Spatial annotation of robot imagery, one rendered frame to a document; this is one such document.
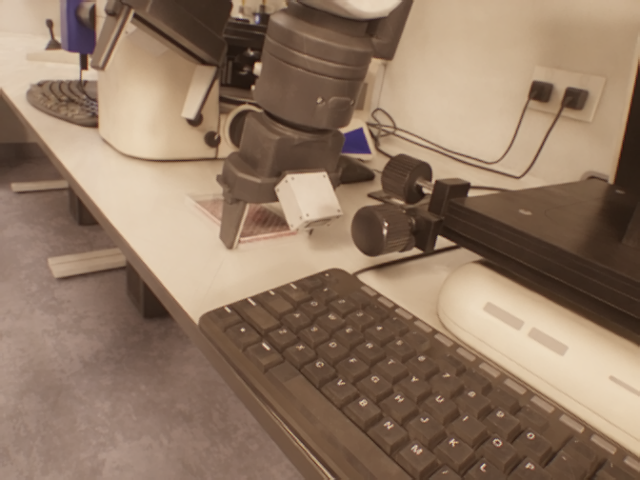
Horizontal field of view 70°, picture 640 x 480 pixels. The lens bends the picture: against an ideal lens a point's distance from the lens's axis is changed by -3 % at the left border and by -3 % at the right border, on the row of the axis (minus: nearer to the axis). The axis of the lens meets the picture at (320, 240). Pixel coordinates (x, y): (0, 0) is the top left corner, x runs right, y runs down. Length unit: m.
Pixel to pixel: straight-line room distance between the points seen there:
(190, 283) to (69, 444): 0.95
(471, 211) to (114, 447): 1.09
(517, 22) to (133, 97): 0.81
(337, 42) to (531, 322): 0.24
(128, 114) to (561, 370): 0.60
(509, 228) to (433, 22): 0.99
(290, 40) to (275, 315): 0.20
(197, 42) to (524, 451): 0.44
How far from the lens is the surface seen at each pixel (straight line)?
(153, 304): 1.66
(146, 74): 0.69
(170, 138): 0.71
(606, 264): 0.32
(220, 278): 0.41
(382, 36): 0.42
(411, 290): 0.44
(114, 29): 0.48
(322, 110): 0.38
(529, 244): 0.33
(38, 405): 1.43
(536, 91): 1.06
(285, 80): 0.38
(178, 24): 0.49
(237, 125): 0.72
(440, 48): 1.26
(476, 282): 0.37
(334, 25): 0.38
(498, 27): 1.18
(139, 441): 1.29
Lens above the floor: 0.95
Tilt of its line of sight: 23 degrees down
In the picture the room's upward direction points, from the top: 9 degrees clockwise
